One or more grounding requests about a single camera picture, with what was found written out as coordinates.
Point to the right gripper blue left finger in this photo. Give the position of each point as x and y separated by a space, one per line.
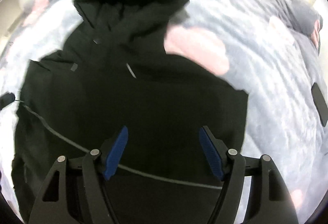
74 190

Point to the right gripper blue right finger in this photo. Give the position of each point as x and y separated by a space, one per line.
269 200

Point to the black hooded jacket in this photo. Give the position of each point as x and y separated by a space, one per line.
113 72

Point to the black phone on bed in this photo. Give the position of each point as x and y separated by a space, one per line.
320 104

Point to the grey floral bed blanket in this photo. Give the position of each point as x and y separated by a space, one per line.
266 48

